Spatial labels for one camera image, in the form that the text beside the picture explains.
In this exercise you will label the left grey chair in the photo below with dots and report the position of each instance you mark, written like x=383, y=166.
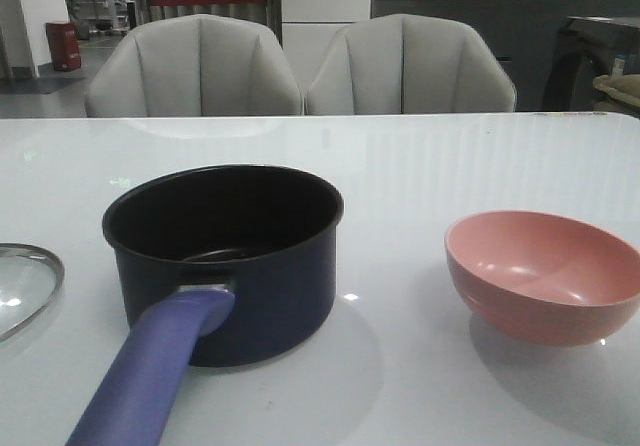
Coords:
x=199, y=65

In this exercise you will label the pink bowl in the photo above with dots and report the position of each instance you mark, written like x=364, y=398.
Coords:
x=543, y=278

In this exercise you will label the red barrier belt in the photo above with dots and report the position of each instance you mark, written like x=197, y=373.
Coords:
x=185, y=3

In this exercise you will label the red bin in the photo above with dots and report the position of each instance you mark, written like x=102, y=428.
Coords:
x=63, y=45

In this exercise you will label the right grey chair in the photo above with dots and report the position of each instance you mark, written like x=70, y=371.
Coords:
x=409, y=64

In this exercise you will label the glass pot lid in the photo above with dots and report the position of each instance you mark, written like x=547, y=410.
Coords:
x=31, y=279

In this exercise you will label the grey chair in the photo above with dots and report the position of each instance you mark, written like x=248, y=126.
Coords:
x=409, y=64
x=199, y=65

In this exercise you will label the dark grey kitchen counter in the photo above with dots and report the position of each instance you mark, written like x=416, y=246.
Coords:
x=521, y=33

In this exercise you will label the blue saucepan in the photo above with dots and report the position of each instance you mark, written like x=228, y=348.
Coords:
x=219, y=266

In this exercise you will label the white refrigerator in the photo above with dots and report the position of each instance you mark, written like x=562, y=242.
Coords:
x=309, y=25

